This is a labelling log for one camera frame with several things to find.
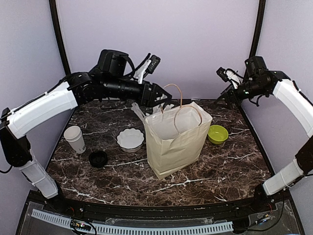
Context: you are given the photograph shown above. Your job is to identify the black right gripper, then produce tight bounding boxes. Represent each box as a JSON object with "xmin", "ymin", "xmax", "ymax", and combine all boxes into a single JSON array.
[{"xmin": 214, "ymin": 79, "xmax": 268, "ymax": 110}]

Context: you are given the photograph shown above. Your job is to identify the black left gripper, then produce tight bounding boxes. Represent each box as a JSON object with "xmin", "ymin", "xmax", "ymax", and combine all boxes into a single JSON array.
[{"xmin": 104, "ymin": 75, "xmax": 173, "ymax": 108}]

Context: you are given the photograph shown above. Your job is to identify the white straw bundle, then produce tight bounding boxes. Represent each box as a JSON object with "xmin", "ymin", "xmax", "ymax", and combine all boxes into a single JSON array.
[{"xmin": 131, "ymin": 102, "xmax": 174, "ymax": 124}]

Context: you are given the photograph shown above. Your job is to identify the brown paper takeout bag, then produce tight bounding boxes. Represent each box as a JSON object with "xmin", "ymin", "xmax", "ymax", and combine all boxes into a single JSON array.
[{"xmin": 143, "ymin": 101, "xmax": 213, "ymax": 180}]

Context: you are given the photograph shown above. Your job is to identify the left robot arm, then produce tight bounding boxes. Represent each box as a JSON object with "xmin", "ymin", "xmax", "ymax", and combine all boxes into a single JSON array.
[{"xmin": 0, "ymin": 72, "xmax": 172, "ymax": 213}]

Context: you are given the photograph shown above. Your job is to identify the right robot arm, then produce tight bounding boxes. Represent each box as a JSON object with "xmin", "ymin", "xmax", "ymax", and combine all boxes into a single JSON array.
[{"xmin": 215, "ymin": 65, "xmax": 313, "ymax": 212}]

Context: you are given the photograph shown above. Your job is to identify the lime green bowl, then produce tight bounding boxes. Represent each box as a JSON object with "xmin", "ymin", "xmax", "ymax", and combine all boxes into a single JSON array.
[{"xmin": 208, "ymin": 125, "xmax": 229, "ymax": 144}]

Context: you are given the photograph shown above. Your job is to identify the white scalloped bowl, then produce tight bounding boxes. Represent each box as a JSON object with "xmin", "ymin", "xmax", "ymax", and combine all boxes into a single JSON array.
[{"xmin": 116, "ymin": 128, "xmax": 145, "ymax": 153}]

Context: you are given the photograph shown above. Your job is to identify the stack of black lids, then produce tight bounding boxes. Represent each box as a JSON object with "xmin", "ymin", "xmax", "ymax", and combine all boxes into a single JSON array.
[{"xmin": 89, "ymin": 150, "xmax": 108, "ymax": 168}]

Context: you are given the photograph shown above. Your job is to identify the stack of white paper cups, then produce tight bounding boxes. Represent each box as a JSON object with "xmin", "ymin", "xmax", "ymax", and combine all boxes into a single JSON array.
[{"xmin": 64, "ymin": 126, "xmax": 86, "ymax": 154}]

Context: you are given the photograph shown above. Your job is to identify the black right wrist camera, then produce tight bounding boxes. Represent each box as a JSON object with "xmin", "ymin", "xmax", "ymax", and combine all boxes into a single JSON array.
[{"xmin": 245, "ymin": 56, "xmax": 268, "ymax": 79}]

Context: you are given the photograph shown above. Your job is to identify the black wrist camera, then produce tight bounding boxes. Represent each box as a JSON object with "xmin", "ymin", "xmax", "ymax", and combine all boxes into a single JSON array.
[
  {"xmin": 245, "ymin": 56, "xmax": 268, "ymax": 79},
  {"xmin": 97, "ymin": 49, "xmax": 129, "ymax": 77}
]

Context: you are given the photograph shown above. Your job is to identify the black right frame post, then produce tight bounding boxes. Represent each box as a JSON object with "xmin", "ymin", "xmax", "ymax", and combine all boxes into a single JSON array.
[{"xmin": 249, "ymin": 0, "xmax": 266, "ymax": 58}]

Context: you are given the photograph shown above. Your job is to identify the black frame post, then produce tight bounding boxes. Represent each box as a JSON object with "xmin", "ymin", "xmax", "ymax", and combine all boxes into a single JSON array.
[
  {"xmin": 48, "ymin": 0, "xmax": 71, "ymax": 75},
  {"xmin": 249, "ymin": 0, "xmax": 266, "ymax": 58}
]

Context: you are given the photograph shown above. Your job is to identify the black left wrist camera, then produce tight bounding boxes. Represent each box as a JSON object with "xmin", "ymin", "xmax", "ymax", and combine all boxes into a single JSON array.
[{"xmin": 97, "ymin": 49, "xmax": 129, "ymax": 77}]

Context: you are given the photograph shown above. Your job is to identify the black left frame post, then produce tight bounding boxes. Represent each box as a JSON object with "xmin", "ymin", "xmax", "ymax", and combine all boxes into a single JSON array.
[{"xmin": 48, "ymin": 0, "xmax": 71, "ymax": 75}]

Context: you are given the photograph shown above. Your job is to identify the white slotted cable duct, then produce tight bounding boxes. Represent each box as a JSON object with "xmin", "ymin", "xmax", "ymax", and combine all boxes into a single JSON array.
[{"xmin": 31, "ymin": 208, "xmax": 233, "ymax": 235}]

